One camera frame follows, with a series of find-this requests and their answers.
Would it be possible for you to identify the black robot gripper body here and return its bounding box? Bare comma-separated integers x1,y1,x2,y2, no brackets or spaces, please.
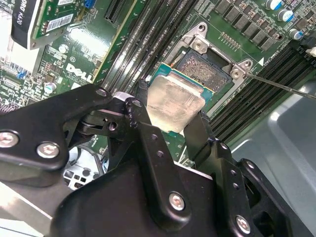
50,160,232,237

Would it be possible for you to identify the silver topped CPU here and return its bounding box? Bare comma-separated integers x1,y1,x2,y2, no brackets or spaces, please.
145,62,215,136

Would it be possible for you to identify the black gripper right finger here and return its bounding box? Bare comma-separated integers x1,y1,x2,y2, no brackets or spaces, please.
182,111,301,237

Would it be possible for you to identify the metal wire locking lever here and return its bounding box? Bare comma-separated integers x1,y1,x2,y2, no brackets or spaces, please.
243,71,316,100

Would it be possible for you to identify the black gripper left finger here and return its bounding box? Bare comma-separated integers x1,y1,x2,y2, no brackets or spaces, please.
0,79,193,232

